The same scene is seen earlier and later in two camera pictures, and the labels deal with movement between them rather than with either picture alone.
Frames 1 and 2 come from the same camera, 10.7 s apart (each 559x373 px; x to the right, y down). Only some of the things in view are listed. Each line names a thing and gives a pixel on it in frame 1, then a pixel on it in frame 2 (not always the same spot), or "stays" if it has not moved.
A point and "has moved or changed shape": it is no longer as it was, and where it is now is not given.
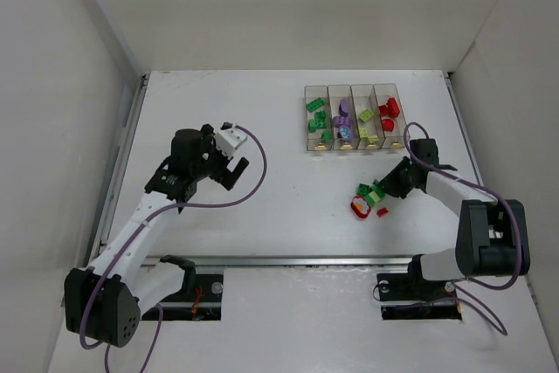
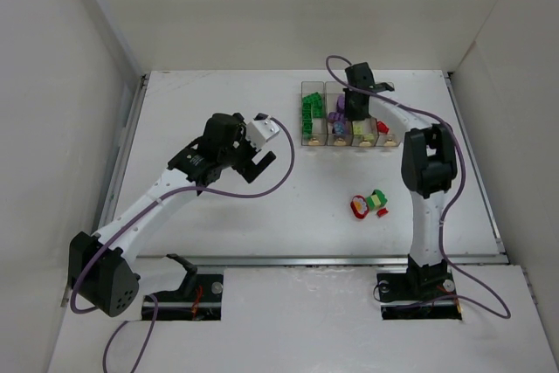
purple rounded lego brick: (340, 120) has moved or changed shape
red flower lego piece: (361, 206) stays
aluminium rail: (301, 260) stays
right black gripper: (400, 180) → (355, 99)
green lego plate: (320, 121) → (313, 107)
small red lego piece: (382, 211) stays
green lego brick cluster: (374, 193) has moved or changed shape
